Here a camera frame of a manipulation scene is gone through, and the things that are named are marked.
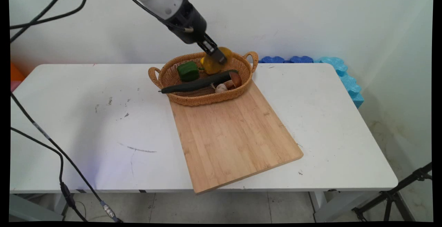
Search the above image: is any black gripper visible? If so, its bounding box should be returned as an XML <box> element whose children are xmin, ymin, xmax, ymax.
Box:
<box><xmin>165</xmin><ymin>0</ymin><xmax>228</xmax><ymax>65</ymax></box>

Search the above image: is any yellow bell pepper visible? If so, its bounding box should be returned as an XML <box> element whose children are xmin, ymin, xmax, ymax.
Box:
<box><xmin>200</xmin><ymin>57</ymin><xmax>224</xmax><ymax>75</ymax></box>

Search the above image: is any green bell pepper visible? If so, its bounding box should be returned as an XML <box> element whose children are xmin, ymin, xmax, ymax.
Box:
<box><xmin>177</xmin><ymin>61</ymin><xmax>200</xmax><ymax>82</ymax></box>

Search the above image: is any brown mushroom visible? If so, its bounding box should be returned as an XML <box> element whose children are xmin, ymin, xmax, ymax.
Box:
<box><xmin>224</xmin><ymin>72</ymin><xmax>242</xmax><ymax>90</ymax></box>

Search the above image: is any dark green cucumber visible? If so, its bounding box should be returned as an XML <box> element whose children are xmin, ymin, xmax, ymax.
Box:
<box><xmin>158</xmin><ymin>69</ymin><xmax>239</xmax><ymax>94</ymax></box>

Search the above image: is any woven wicker basket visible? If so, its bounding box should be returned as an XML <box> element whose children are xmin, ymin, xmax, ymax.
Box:
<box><xmin>148</xmin><ymin>51</ymin><xmax>259</xmax><ymax>107</ymax></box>

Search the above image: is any wooden cutting board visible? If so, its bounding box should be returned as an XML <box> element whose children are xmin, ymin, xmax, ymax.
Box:
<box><xmin>169</xmin><ymin>80</ymin><xmax>304</xmax><ymax>195</ymax></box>

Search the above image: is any light blue foam mat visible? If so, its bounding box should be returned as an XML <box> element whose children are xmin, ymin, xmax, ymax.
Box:
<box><xmin>319</xmin><ymin>57</ymin><xmax>365</xmax><ymax>109</ymax></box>

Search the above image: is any white table leg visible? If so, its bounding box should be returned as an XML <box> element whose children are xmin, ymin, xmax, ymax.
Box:
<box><xmin>308</xmin><ymin>190</ymin><xmax>349</xmax><ymax>223</ymax></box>

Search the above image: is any orange box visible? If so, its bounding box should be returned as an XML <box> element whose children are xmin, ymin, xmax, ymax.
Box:
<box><xmin>10</xmin><ymin>62</ymin><xmax>27</xmax><ymax>92</ymax></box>

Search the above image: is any black tripod stand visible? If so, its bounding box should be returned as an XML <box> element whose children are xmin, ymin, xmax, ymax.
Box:
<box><xmin>352</xmin><ymin>162</ymin><xmax>433</xmax><ymax>223</ymax></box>

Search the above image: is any black cable with silver connector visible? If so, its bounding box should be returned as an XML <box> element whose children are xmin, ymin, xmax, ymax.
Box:
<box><xmin>10</xmin><ymin>92</ymin><xmax>122</xmax><ymax>223</ymax></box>

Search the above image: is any grey table frame beam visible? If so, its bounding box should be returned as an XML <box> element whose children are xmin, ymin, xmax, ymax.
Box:
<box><xmin>9</xmin><ymin>194</ymin><xmax>68</xmax><ymax>223</ymax></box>

